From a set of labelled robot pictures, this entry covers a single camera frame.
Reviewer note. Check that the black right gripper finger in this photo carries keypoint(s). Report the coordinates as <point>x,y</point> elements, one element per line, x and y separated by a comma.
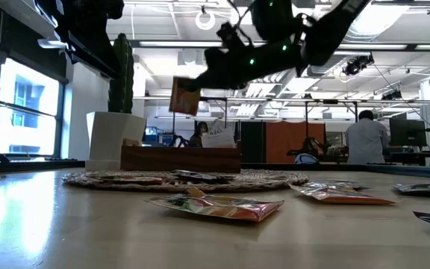
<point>200,84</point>

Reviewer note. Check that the orange Ahmad mango tea packet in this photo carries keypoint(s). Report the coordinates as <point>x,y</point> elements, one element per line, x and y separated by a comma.
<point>133,180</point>
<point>342,196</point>
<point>218,207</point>
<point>183,101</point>

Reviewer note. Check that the white orange Tazo tea packet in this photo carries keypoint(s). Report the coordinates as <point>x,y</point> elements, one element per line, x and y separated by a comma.
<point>218,140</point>

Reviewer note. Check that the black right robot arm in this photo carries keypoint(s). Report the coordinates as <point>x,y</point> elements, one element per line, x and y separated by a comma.
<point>327,33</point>

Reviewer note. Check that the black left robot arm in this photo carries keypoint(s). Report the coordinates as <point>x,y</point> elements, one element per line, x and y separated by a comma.
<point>88,11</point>

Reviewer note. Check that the wooden tea organizer box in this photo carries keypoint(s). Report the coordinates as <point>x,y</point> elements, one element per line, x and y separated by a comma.
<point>181,158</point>

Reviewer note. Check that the person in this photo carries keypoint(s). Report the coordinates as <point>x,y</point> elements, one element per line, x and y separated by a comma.
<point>366,142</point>
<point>199,130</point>

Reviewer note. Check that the black cabinet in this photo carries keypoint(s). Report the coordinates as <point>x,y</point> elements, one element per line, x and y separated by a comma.
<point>252,142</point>

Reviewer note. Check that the green cactus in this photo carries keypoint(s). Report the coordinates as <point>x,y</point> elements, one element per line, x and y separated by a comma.
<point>121,74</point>

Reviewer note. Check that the orange partition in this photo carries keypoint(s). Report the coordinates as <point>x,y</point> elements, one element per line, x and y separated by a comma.
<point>293,142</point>

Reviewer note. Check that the white plant pot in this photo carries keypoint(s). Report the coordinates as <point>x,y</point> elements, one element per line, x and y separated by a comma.
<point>106,138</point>

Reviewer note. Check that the white blue rounded object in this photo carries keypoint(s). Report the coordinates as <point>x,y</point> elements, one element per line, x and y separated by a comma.
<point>306,159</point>

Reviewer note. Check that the black ceiling device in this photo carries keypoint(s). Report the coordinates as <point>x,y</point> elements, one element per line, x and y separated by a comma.
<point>357,65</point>

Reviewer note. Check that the round woven straw placemat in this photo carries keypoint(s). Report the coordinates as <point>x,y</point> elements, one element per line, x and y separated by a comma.
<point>260,181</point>

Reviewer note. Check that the black computer monitor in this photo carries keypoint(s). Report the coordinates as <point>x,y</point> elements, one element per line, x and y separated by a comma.
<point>407,132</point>

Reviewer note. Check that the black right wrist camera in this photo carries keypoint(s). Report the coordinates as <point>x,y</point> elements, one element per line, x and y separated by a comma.
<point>231,35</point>

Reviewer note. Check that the black aluminium frame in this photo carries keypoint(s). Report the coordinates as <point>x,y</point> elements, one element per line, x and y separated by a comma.
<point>32,166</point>

